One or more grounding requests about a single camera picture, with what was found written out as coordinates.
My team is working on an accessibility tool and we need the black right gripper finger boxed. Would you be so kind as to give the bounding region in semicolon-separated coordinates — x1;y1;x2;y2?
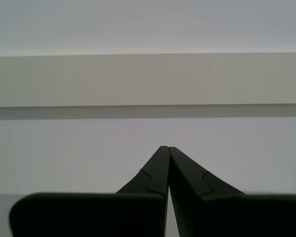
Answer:
168;147;296;237
9;145;170;237

